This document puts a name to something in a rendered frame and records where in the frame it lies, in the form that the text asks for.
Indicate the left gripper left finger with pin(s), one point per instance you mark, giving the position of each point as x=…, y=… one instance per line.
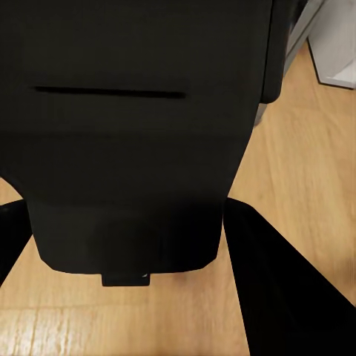
x=15, y=231

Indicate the digital camera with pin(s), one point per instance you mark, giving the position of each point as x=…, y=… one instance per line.
x=123, y=124

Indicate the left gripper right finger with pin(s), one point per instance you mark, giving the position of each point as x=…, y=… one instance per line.
x=289, y=308

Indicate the desk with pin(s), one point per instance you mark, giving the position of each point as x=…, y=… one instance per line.
x=333, y=43

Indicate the taboret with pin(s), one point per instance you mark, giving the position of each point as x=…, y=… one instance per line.
x=303, y=16

